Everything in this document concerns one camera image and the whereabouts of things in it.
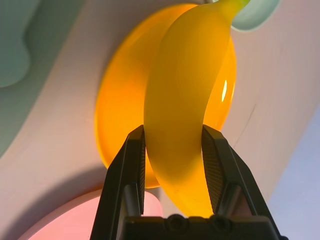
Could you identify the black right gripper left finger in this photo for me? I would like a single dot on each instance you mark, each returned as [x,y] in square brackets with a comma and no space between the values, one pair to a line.
[117,180]

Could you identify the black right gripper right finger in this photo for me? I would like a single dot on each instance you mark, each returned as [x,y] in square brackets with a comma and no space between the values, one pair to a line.
[225,175]

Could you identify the pink round plate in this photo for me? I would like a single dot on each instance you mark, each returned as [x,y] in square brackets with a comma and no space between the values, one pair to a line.
[62,220]

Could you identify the yellow toy banana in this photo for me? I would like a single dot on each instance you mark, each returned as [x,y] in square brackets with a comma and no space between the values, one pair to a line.
[185,100]

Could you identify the pale green tray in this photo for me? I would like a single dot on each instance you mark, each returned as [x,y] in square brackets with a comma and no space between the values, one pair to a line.
[45,50]

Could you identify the yellow round plate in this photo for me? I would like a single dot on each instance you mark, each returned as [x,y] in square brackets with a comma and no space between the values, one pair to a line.
[120,112]

